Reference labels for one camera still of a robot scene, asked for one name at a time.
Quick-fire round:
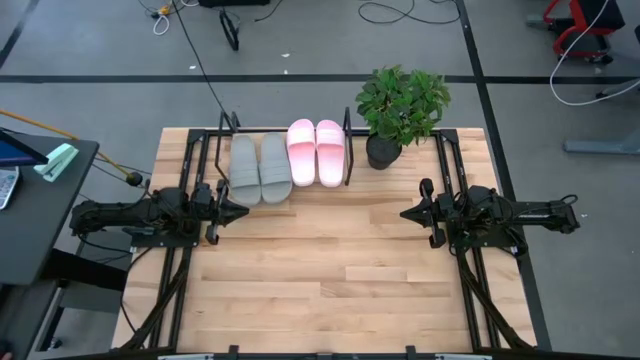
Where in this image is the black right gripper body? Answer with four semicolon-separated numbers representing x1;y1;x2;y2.
418;178;469;250

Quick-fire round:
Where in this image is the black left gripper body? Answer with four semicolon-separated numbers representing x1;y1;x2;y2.
192;180;229;246

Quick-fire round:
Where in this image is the grey rubber slide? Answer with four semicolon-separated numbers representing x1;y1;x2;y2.
258;132;294;205
228;133;263;207

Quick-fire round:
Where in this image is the pink rubber slide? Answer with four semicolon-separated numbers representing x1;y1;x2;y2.
315;119;346;189
286;118;317;188

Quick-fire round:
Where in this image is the green plant in black pot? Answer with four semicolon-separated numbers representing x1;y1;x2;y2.
354;63;452;170

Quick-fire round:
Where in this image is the mint green stapler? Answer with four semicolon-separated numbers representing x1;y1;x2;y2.
33;143;80;184

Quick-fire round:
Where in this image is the grey metal desk foot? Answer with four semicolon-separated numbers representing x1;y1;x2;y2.
563;138;640;155

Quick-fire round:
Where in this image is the black side desk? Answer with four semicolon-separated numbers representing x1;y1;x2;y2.
0;130;100;286

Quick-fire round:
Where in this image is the black box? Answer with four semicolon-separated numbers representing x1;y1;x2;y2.
198;0;271;8

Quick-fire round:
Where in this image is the white calculator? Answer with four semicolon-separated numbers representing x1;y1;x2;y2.
0;166;20;211

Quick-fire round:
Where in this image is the dark tablet with blue screen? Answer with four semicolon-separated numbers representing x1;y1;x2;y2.
0;127;50;168

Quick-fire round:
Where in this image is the red and black cart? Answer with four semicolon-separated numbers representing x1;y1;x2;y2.
542;0;626;65

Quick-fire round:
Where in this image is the black metal table frame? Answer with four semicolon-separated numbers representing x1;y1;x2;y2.
112;127;554;360

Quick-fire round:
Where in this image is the wooden shelf with black frame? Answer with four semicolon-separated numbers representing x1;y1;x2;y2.
214;106;355;191

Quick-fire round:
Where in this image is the long straight black cable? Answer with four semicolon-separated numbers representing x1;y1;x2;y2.
171;0;229;115

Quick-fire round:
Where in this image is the long white cable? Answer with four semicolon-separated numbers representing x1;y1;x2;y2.
548;0;640;107

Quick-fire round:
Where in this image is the black metal bracket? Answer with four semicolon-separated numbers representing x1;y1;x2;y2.
218;8;241;52

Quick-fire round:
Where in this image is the yellow cable with black plug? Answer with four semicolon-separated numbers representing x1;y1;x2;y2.
0;108;146;189

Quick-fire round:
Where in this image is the coiled black floor cable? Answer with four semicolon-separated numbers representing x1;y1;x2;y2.
357;0;461;25

